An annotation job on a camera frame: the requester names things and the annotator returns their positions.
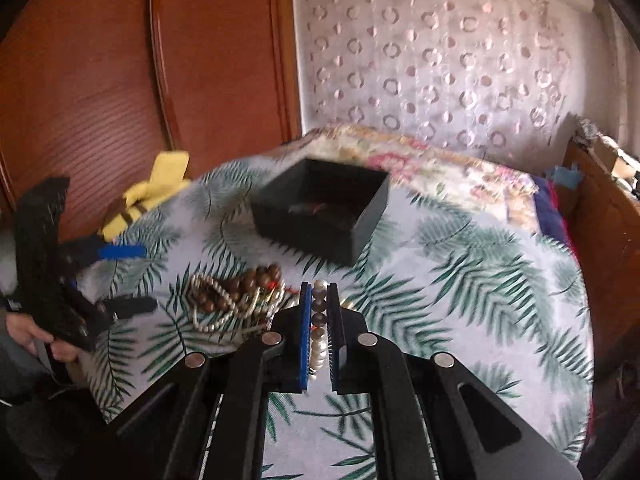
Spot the brown wooden bead bracelet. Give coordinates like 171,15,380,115
188,263,284,314

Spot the small pearl strand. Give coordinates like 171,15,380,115
186,271,299,336

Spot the black jewelry box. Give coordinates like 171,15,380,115
250,158,390,266

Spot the person's left hand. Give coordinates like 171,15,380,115
6,312,81,363

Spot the yellow plush toy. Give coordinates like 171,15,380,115
99,151,191,242

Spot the palm leaf bedspread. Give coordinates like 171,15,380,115
81,156,593,479

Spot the red wooden wardrobe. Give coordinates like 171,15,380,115
1,0,302,238

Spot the blue folded blanket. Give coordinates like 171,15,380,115
532,176,574,250

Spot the wooden side cabinet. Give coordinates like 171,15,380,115
564,142,639,378

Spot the circle patterned curtain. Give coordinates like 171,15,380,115
294,0,613,172

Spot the cardboard box on cabinet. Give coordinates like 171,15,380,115
590,136,639,180

